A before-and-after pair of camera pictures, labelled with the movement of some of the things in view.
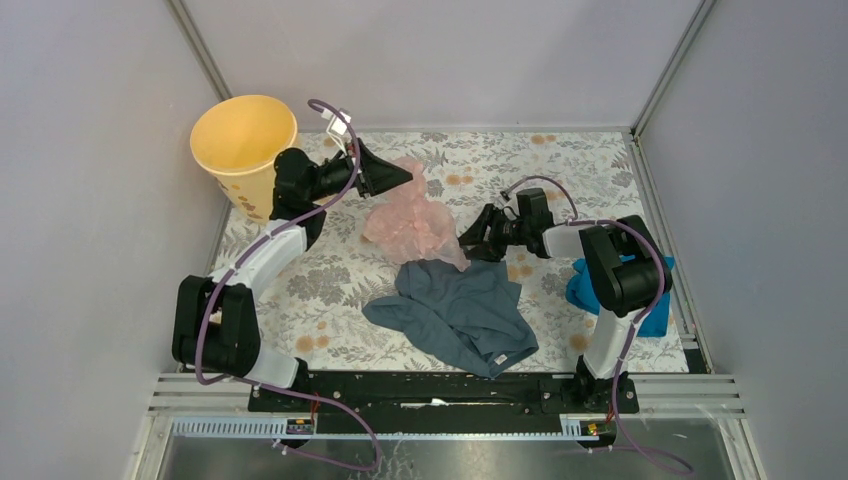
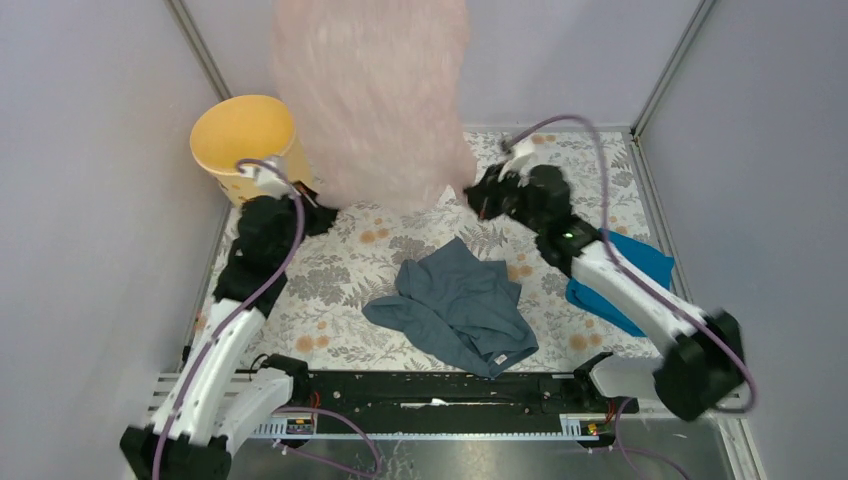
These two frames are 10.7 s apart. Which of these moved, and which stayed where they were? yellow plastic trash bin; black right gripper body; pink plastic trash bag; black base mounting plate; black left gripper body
Moved: pink plastic trash bag; black left gripper body; black right gripper body
Stayed: yellow plastic trash bin; black base mounting plate
